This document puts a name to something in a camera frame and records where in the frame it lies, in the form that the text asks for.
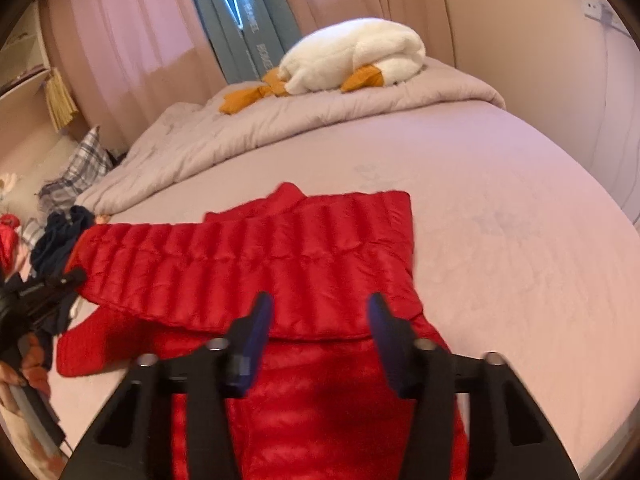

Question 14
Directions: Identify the straw tassel bundle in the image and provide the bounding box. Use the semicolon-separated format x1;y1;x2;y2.
45;69;79;131

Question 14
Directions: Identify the red down jacket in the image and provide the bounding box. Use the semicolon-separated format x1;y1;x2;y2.
55;182;471;480

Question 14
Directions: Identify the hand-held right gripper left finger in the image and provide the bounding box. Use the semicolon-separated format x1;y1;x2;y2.
59;291;275;480

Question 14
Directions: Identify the small red cloth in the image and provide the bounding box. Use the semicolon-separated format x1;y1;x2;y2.
0;214;22;268

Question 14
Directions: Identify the grey duvet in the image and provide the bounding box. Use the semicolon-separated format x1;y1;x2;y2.
75;55;507;216

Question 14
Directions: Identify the wooden shelf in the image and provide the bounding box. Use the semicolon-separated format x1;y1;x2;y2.
0;0;53;106

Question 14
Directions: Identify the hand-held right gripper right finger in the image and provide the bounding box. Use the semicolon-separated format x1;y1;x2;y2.
367;292;581;480

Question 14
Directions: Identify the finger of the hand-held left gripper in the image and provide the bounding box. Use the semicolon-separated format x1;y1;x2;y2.
17;267;87;321

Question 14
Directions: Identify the plaid pillow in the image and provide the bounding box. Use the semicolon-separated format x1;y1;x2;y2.
20;126;116;246

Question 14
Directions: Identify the white goose plush toy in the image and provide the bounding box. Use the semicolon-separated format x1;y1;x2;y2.
220;18;427;115

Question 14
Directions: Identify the bed with pink sheet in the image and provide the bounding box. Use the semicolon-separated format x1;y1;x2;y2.
30;95;640;480

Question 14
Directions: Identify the navy garment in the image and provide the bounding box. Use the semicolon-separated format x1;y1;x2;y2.
30;205;96;333

